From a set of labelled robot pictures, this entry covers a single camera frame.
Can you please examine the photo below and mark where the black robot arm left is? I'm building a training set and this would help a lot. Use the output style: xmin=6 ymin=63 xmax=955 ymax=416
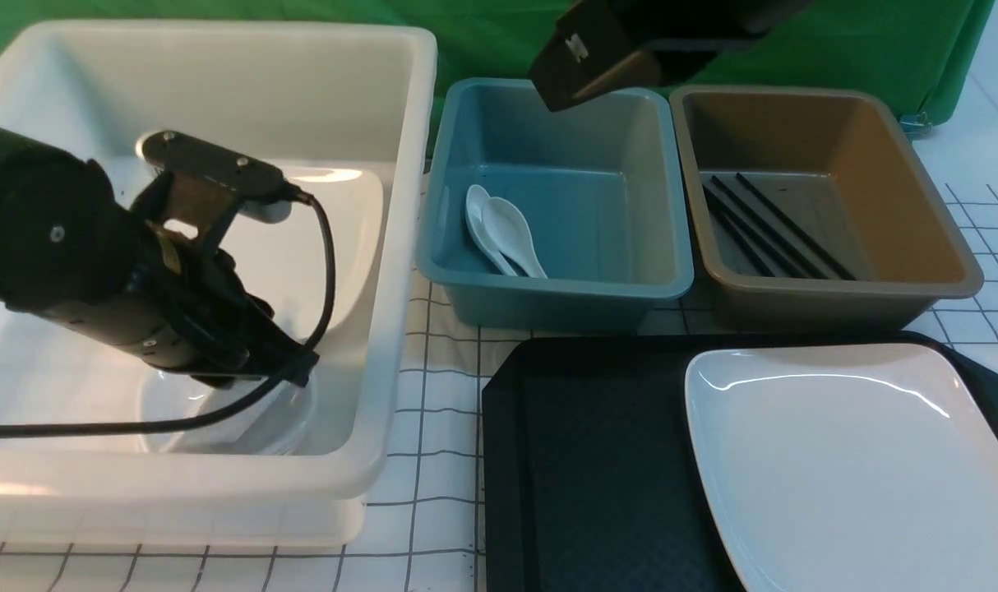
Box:
xmin=0 ymin=127 xmax=318 ymax=387

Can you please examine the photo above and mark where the white checked tablecloth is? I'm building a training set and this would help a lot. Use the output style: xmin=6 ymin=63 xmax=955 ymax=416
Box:
xmin=0 ymin=173 xmax=998 ymax=592

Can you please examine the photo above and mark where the green cloth backdrop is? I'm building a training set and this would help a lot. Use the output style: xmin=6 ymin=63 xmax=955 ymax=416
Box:
xmin=0 ymin=1 xmax=994 ymax=124

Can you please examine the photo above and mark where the black serving tray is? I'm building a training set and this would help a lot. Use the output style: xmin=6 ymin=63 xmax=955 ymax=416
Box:
xmin=483 ymin=332 xmax=998 ymax=591

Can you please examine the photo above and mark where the metal clip on backdrop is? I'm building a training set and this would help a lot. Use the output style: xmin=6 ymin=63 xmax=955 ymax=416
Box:
xmin=899 ymin=113 xmax=934 ymax=138

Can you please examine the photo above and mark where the white square plate in bin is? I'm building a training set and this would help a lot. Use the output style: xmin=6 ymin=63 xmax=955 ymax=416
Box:
xmin=221 ymin=159 xmax=384 ymax=338

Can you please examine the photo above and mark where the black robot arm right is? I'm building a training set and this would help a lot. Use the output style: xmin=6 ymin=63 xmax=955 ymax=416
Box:
xmin=528 ymin=1 xmax=810 ymax=112

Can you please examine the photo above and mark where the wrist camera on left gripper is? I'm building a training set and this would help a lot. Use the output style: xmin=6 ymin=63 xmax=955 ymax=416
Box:
xmin=130 ymin=130 xmax=312 ymax=254

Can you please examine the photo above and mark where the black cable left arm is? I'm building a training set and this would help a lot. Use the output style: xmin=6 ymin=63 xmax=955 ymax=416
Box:
xmin=0 ymin=191 xmax=337 ymax=440

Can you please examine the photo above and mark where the brown plastic bin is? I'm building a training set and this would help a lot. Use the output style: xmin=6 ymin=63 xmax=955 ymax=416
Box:
xmin=669 ymin=86 xmax=983 ymax=333

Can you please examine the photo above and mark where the black chopstick in brown bin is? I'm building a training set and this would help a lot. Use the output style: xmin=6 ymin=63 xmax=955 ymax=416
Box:
xmin=735 ymin=172 xmax=857 ymax=281

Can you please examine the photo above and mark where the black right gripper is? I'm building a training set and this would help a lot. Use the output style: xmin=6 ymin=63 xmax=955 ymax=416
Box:
xmin=529 ymin=1 xmax=738 ymax=112

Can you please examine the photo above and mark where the large white rice plate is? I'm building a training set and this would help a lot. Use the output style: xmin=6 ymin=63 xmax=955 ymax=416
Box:
xmin=686 ymin=342 xmax=998 ymax=591

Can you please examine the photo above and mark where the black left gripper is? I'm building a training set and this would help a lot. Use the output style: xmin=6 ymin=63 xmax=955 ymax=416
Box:
xmin=51 ymin=225 xmax=319 ymax=387

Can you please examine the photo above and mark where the large white plastic bin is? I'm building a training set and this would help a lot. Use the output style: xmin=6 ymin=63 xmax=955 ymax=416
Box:
xmin=0 ymin=21 xmax=437 ymax=548

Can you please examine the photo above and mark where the blue plastic bin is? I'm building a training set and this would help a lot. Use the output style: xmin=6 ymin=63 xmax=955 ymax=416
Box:
xmin=417 ymin=78 xmax=695 ymax=334

